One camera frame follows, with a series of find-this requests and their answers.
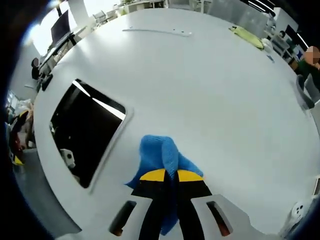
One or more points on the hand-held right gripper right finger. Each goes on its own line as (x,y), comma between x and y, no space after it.
(197,190)

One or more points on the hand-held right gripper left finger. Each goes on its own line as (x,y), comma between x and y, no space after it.
(140,192)

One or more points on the blue cleaning cloth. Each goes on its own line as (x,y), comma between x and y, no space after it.
(160,150)

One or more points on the black tablet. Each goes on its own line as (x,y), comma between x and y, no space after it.
(85,130)

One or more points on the yellow cloth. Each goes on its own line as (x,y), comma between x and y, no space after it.
(246,36)

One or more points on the black computer monitor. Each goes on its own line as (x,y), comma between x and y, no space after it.
(60,27)

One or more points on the white round device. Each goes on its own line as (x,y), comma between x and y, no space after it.
(298,211)

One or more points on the grey office chair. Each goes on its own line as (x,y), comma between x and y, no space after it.
(308,91)

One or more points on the small white round object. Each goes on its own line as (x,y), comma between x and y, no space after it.
(266,45)

